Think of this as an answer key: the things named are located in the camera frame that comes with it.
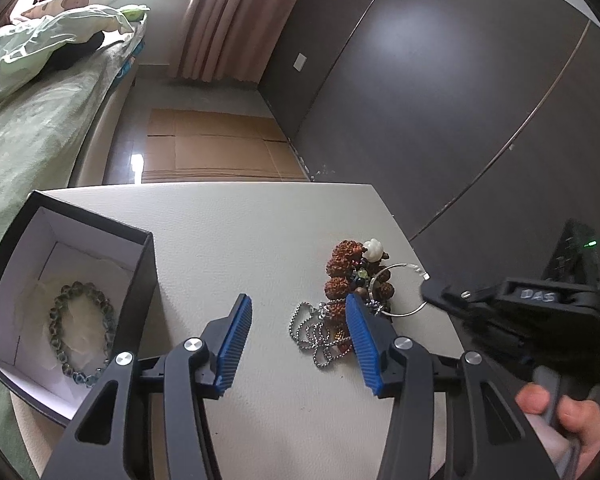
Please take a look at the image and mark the flattened cardboard sheets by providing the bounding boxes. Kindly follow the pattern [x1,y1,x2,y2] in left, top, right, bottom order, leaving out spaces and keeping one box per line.
[142,107,312,184]

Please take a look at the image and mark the green bead bracelet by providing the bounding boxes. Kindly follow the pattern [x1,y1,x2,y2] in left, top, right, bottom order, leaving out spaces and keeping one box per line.
[48,281,118,390]

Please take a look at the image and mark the silver hoop bangle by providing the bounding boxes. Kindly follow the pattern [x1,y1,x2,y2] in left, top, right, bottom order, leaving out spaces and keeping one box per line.
[370,262,431,319]

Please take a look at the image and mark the bed with green sheet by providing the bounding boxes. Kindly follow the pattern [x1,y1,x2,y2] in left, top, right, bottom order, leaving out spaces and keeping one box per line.
[0,22,148,480]

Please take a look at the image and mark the person's right hand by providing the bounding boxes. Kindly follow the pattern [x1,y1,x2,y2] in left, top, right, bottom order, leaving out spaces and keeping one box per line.
[515,385,600,480]

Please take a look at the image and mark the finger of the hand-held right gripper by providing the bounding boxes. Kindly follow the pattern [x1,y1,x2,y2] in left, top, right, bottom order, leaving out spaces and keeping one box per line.
[420,278,504,321]

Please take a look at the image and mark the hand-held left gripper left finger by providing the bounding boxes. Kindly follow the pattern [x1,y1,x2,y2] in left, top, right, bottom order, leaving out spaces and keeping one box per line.
[39,293,254,480]

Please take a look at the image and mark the black jewelry box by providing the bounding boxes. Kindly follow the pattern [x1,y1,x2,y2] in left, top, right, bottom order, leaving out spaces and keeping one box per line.
[0,190,156,428]

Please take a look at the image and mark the light green duvet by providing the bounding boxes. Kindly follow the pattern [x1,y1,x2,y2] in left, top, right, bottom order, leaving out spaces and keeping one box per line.
[0,4,151,113]

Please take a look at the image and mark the black item on bed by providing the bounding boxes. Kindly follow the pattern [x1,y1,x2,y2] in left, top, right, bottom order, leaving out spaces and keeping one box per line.
[44,32,107,72]

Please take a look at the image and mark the pink curtain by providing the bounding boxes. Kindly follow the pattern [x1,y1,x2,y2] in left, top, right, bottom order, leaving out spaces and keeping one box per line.
[167,0,307,84]

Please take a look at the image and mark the multicolour bracelet with white bead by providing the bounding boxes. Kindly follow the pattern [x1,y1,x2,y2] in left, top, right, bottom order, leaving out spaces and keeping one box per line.
[350,237,388,306]

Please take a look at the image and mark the brown rudraksha bead bracelet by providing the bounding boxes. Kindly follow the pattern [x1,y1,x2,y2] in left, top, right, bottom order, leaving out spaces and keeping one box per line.
[324,239,396,321]

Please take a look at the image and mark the silver ball chain necklace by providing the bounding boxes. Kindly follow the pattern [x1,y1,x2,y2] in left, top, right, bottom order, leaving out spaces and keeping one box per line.
[289,300,355,369]

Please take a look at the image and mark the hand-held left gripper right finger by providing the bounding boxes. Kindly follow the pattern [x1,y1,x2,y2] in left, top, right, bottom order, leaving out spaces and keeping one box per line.
[345,293,563,480]

